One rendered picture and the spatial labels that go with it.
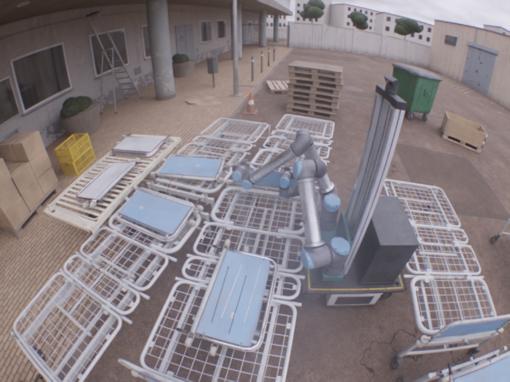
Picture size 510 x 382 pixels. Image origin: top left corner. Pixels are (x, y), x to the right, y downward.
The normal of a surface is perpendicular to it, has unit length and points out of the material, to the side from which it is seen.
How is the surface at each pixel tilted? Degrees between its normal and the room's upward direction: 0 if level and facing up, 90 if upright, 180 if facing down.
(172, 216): 7
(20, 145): 90
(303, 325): 0
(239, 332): 5
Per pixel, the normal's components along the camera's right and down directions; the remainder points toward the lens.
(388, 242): 0.00, -0.79
